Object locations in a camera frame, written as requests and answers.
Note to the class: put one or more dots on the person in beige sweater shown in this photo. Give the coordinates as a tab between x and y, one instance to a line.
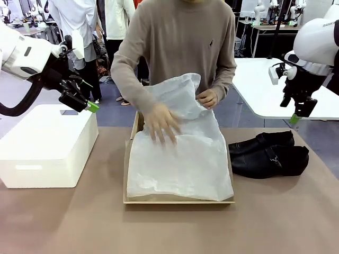
180	39

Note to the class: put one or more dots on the bystander in cream top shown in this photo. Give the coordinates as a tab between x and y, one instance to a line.
116	18

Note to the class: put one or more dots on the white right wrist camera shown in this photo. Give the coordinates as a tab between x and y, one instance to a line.
274	74

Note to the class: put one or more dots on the person's left hand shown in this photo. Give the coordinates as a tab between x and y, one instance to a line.
209	99

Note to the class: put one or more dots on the black leather loafer shoe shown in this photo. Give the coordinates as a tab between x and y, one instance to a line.
265	164
265	143

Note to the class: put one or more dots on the white tissue paper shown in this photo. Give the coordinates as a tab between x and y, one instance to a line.
182	158

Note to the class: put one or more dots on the person's left forearm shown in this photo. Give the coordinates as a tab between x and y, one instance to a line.
225	79

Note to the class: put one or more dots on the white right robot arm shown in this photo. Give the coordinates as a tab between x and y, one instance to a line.
317	39

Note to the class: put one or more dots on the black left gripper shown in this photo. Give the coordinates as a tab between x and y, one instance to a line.
57	74

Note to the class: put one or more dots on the tan cardboard shoe box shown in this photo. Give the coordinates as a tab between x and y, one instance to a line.
136	124

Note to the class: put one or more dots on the background work table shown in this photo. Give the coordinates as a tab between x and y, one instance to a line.
270	30

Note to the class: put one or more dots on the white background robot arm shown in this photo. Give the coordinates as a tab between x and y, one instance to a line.
259	13
295	14

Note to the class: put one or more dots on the person's right forearm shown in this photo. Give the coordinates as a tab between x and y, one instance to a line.
132	84

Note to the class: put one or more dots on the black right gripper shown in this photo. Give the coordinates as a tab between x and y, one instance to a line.
302	84

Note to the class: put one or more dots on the white side table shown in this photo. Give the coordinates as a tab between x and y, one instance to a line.
265	90

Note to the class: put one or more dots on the person's right hand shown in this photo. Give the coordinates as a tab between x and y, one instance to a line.
161	124

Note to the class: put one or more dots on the black vertical pole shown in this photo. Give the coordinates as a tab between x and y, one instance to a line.
276	29

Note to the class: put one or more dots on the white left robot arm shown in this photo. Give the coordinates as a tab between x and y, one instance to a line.
16	50

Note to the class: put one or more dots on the bystander in white coat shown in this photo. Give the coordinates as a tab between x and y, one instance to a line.
71	23

